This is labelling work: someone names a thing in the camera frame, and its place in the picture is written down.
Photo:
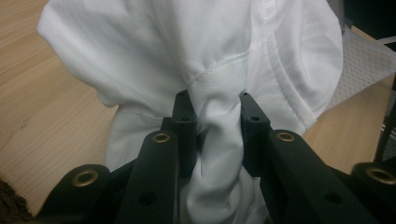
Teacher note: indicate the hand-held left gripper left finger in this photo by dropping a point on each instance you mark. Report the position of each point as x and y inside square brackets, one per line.
[162, 161]

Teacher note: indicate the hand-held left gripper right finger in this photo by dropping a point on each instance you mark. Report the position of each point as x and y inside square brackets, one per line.
[289, 168]

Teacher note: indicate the white garment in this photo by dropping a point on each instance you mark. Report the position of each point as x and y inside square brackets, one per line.
[186, 62]

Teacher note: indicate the white mesh laundry bag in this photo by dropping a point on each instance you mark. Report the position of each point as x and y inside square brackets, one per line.
[361, 68]

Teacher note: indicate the brown wicker basket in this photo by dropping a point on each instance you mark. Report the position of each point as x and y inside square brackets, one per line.
[11, 205]

